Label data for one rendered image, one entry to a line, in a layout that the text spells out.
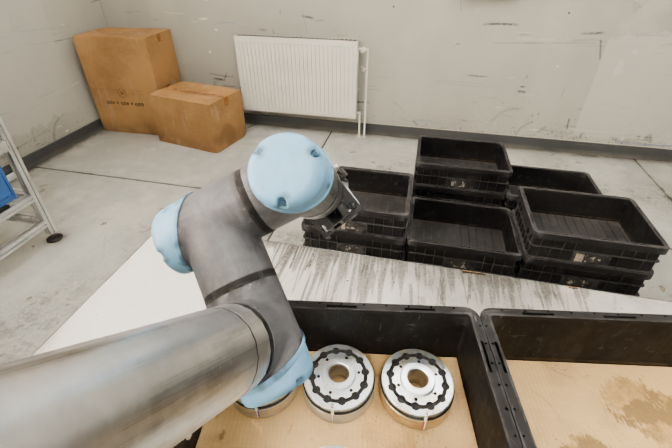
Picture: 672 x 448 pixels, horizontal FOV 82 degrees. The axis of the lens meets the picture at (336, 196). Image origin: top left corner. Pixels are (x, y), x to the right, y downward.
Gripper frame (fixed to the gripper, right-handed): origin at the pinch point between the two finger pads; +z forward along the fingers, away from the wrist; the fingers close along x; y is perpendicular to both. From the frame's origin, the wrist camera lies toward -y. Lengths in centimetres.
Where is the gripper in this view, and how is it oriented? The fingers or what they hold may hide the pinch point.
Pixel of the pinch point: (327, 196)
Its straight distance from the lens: 70.0
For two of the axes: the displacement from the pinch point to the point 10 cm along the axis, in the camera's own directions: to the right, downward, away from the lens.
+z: 1.2, 1.2, 9.8
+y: 6.1, 7.7, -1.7
